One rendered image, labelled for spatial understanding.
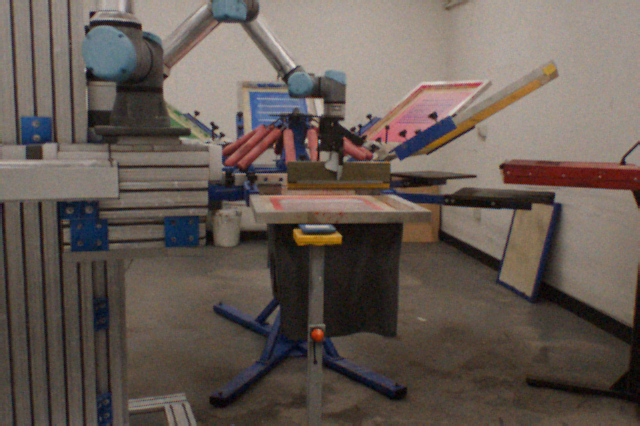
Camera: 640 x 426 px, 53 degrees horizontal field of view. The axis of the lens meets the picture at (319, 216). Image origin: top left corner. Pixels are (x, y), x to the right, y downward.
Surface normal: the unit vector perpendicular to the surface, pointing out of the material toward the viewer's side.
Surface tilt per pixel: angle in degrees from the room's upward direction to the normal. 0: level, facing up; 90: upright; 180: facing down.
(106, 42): 98
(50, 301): 90
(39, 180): 90
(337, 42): 90
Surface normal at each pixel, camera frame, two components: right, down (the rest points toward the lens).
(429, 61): 0.15, 0.15
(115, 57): -0.11, 0.28
